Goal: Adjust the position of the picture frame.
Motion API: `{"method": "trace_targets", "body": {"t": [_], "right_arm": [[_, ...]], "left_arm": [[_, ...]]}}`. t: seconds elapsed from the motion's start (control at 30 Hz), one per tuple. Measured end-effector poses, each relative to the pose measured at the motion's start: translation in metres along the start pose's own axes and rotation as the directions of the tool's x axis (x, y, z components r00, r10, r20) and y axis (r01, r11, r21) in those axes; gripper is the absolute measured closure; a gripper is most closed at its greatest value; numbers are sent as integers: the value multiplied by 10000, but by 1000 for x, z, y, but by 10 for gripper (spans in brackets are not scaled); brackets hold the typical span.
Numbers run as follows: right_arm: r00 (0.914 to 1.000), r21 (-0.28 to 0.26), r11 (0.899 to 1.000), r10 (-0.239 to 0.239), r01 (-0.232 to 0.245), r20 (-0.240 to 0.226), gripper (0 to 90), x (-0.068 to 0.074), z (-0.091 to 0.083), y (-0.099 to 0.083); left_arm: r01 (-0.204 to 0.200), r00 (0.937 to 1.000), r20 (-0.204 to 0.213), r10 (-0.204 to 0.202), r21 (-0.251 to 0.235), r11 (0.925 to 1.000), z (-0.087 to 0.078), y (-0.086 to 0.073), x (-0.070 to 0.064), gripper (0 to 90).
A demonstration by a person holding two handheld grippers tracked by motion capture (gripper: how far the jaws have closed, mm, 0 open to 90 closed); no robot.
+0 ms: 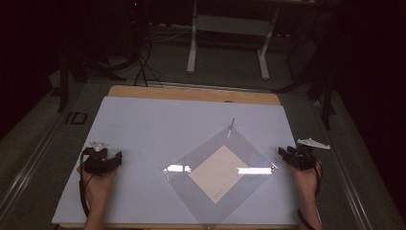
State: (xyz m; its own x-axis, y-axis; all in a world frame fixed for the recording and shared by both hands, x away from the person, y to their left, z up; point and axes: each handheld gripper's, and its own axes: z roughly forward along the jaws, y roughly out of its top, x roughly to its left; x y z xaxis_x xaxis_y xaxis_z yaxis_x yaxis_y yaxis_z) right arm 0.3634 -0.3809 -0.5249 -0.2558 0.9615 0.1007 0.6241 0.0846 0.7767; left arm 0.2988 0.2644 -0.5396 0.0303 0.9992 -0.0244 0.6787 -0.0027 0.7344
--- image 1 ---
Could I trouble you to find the light blue table mat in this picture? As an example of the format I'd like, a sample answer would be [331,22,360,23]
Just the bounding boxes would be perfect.
[51,95,322,226]

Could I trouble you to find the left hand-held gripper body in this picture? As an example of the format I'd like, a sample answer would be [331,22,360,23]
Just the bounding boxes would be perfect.
[83,139,123,177]

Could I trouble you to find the person's right hand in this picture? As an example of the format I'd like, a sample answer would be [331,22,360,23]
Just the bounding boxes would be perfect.
[288,160,324,205]

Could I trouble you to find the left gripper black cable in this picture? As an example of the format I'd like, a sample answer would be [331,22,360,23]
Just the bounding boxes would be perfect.
[78,149,94,219]

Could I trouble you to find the wooden table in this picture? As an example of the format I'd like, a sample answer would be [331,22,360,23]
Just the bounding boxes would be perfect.
[58,84,282,230]

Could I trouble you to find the black floor cables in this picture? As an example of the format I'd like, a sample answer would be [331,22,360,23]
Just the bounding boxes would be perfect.
[132,28,165,88]

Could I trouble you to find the clear plastic bag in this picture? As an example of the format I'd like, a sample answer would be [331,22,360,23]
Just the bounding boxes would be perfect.
[162,117,278,228]

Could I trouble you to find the black floor bracket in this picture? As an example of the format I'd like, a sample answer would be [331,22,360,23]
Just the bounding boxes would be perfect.
[64,111,88,126]

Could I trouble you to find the person's left hand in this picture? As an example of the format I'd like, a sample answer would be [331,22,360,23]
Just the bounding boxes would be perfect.
[77,162,119,205]

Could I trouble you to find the white metal desk frame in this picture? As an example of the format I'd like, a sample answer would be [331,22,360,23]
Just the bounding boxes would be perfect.
[186,0,282,81]

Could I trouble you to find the metal rail behind table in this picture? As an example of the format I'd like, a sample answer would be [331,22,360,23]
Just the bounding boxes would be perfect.
[140,80,272,94]

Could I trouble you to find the metal floor rail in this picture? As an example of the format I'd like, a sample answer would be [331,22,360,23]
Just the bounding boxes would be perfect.
[0,95,70,221]
[310,101,374,230]

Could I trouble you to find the black metal stand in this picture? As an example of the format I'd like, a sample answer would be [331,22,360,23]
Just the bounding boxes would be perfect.
[273,12,340,130]
[56,37,128,113]

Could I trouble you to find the paper picture card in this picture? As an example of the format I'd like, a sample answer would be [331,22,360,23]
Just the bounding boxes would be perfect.
[187,144,251,205]

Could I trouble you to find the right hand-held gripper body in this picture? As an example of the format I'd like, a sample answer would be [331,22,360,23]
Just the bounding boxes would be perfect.
[286,137,331,171]

